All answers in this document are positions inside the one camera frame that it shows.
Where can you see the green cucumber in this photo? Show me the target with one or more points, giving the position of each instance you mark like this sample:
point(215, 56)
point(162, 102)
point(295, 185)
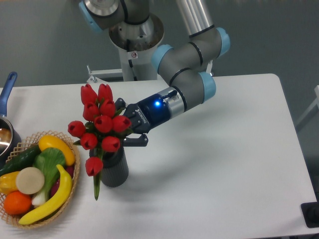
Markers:
point(21, 161)

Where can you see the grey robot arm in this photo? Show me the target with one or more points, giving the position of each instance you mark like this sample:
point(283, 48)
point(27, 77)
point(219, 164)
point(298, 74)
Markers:
point(184, 93)

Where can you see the dark grey ribbed vase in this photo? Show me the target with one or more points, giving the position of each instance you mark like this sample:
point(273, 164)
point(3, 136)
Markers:
point(112, 170)

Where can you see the blue handled saucepan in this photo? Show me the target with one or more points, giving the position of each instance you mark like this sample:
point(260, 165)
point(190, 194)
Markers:
point(9, 138)

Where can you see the yellow squash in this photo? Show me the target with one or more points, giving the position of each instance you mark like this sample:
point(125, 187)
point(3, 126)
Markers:
point(48, 141)

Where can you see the purple red vegetable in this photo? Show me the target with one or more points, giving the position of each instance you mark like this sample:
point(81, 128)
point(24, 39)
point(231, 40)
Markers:
point(54, 188)

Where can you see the red tulip bouquet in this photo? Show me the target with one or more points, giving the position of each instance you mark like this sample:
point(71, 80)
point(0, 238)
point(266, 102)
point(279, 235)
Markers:
point(103, 129)

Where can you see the orange fruit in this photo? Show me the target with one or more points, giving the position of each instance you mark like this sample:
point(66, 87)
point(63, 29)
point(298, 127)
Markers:
point(17, 203)

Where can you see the woven wicker basket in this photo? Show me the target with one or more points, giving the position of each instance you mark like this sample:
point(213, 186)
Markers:
point(22, 146)

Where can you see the black device at table edge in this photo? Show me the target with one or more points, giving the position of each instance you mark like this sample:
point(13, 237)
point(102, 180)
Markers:
point(310, 212)

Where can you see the white frame at right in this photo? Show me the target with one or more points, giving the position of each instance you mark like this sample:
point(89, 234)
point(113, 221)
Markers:
point(309, 113)

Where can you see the yellow bell pepper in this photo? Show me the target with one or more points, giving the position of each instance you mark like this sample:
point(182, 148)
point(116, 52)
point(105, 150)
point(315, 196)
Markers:
point(7, 183)

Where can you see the green bok choy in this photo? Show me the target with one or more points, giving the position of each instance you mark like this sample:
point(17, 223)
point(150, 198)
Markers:
point(46, 162)

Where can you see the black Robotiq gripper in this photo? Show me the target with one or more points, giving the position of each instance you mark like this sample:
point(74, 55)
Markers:
point(144, 116)

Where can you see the yellow banana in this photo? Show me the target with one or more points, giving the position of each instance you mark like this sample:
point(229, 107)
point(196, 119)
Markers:
point(54, 203)

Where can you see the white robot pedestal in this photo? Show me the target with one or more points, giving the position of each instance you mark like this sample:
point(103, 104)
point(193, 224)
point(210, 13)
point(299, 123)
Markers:
point(137, 34)

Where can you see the beige round slice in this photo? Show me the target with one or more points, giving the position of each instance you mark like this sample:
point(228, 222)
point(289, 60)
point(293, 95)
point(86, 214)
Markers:
point(29, 180)

